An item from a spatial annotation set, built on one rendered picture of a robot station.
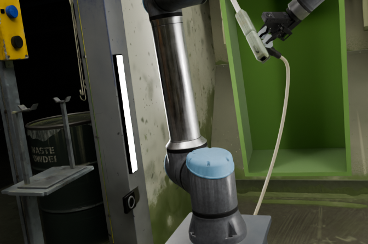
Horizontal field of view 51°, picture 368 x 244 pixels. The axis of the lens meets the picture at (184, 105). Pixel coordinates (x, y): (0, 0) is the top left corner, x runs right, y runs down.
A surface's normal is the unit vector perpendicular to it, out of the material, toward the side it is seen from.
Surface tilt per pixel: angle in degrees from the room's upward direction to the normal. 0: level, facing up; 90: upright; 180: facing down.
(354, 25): 90
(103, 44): 90
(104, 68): 90
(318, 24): 102
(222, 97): 57
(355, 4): 90
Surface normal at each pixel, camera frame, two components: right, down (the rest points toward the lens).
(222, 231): 0.08, -0.23
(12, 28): 0.93, -0.06
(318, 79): -0.29, 0.36
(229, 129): -0.36, -0.40
